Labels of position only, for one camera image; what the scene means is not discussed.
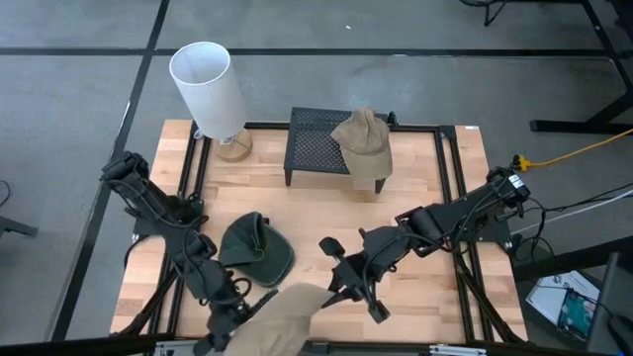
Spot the black perforated metal stand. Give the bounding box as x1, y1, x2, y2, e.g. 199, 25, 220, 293
283, 107, 390, 195

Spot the white paper sheet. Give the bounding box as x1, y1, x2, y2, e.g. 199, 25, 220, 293
525, 270, 601, 325

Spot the black floor cable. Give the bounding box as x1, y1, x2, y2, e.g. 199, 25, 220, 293
511, 182, 633, 263

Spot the black desk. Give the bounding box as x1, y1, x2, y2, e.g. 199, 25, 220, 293
512, 235, 633, 356

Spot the black aluminium rig frame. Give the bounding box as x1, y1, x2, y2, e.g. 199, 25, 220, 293
109, 120, 529, 356

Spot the green circuit board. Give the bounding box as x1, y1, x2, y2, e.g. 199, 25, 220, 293
557, 290, 598, 343

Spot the grey chair leg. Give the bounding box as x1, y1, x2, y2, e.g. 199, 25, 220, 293
0, 215, 40, 238

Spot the white floor cable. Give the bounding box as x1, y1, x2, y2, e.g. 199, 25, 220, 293
508, 189, 633, 236

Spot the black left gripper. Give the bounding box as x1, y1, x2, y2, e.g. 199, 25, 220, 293
192, 289, 280, 356

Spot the clear lamp power cable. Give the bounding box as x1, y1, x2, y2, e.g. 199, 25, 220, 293
194, 127, 234, 146

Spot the yellow power cable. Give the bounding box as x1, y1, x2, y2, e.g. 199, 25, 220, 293
512, 128, 633, 172

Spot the white shade wooden base lamp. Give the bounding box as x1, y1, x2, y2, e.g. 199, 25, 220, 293
168, 41, 254, 164

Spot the black chair base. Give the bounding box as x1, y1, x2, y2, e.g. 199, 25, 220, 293
458, 0, 510, 28

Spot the dark green cap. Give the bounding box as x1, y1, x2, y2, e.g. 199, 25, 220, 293
218, 211, 297, 290

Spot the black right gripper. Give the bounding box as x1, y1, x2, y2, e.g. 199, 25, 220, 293
318, 224, 412, 325

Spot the beige cap with white label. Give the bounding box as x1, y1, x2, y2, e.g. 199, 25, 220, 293
235, 281, 335, 356

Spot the black desk leg frame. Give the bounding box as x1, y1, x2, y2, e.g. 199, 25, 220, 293
529, 0, 633, 135

